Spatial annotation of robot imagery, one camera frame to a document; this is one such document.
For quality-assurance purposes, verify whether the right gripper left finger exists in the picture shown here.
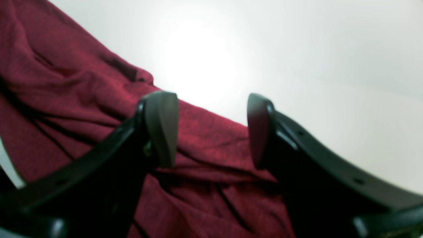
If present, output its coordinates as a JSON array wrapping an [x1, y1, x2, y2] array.
[[1, 91, 179, 238]]

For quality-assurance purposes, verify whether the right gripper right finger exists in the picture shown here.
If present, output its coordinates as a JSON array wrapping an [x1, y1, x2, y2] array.
[[247, 93, 423, 238]]

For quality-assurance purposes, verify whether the dark red t-shirt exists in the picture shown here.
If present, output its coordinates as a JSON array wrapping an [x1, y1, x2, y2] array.
[[0, 0, 295, 238]]

